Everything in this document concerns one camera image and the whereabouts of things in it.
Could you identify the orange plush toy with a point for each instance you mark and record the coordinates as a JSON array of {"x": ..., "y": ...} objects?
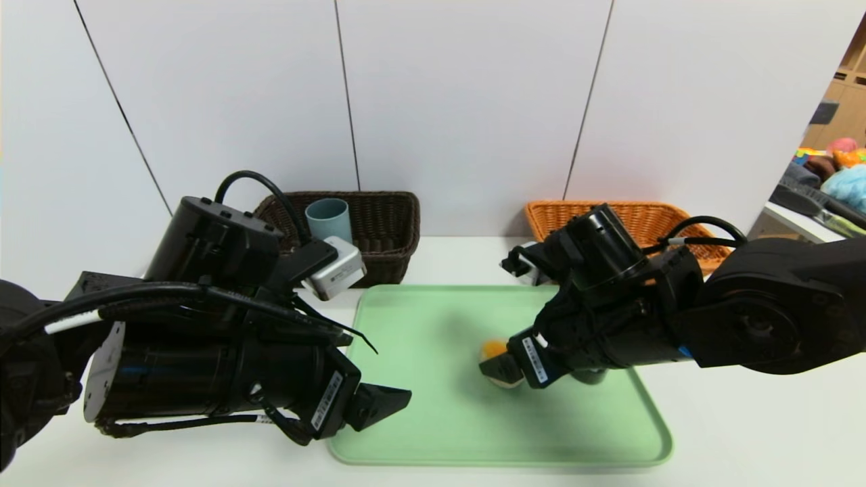
[{"x": 851, "y": 158}]

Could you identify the light green plastic tray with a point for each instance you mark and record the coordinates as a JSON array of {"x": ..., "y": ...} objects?
[{"x": 419, "y": 325}]

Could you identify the black flat object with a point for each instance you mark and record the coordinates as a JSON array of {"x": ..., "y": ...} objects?
[{"x": 798, "y": 199}]

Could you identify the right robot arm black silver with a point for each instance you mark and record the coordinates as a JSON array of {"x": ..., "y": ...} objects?
[{"x": 764, "y": 318}]

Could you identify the blue-grey plastic cup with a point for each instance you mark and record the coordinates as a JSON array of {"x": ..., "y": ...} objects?
[{"x": 329, "y": 218}]

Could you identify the light blue cloth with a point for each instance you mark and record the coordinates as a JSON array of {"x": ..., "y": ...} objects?
[{"x": 849, "y": 188}]

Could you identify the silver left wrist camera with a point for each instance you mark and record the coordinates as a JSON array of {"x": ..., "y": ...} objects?
[{"x": 336, "y": 269}]

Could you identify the black squeeze tube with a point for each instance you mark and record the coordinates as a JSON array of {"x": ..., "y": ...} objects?
[{"x": 588, "y": 377}]

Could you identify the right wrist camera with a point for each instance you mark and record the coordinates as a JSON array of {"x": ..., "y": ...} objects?
[{"x": 524, "y": 265}]

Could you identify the toy egg orange yolk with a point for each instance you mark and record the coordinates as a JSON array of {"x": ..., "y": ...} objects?
[{"x": 494, "y": 349}]

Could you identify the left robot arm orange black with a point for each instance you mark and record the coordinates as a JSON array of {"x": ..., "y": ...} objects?
[{"x": 176, "y": 375}]

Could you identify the pink plush toy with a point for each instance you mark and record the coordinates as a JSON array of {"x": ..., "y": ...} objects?
[{"x": 842, "y": 145}]

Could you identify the wooden shelf unit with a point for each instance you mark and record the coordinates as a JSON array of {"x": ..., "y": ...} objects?
[{"x": 849, "y": 95}]

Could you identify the white side table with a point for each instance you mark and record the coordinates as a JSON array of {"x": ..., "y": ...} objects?
[{"x": 798, "y": 220}]

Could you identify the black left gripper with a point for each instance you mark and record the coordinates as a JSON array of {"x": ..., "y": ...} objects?
[{"x": 331, "y": 400}]

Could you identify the dark grey box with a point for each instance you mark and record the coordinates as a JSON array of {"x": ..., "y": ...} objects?
[{"x": 823, "y": 111}]

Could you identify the dark brown plush toy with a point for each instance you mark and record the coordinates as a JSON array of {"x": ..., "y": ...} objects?
[{"x": 820, "y": 166}]

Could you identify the orange wicker basket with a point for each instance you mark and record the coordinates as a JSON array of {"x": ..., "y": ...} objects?
[{"x": 649, "y": 220}]

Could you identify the dark brown wicker basket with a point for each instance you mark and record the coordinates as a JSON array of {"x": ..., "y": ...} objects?
[{"x": 389, "y": 243}]

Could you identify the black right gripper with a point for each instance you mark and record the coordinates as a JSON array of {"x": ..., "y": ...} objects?
[{"x": 535, "y": 360}]

